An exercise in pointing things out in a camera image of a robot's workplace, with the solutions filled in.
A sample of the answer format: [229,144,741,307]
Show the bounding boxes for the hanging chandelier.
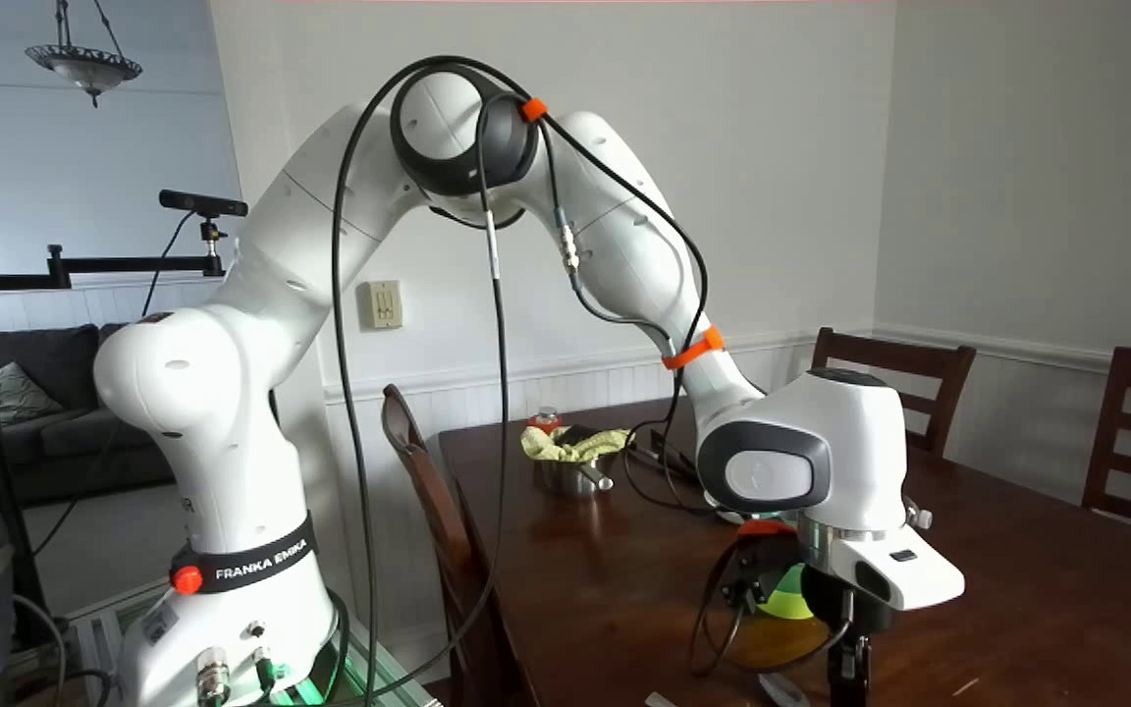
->
[25,0,145,112]

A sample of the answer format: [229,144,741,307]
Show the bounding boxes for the yellow-green cloth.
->
[518,422,635,472]

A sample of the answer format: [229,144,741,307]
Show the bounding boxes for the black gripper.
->
[808,561,890,707]

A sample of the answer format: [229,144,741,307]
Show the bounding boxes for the dark gray sofa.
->
[0,318,175,506]

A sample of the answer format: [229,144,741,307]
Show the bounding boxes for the beige light switch plate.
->
[354,274,410,334]

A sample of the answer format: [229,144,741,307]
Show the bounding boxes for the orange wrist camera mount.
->
[731,510,805,542]

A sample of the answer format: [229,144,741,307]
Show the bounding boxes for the black camera on boom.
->
[0,190,253,295]

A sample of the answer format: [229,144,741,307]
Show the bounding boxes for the green cup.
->
[754,561,822,627]

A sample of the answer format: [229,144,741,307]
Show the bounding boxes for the metal pot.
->
[530,449,619,502]

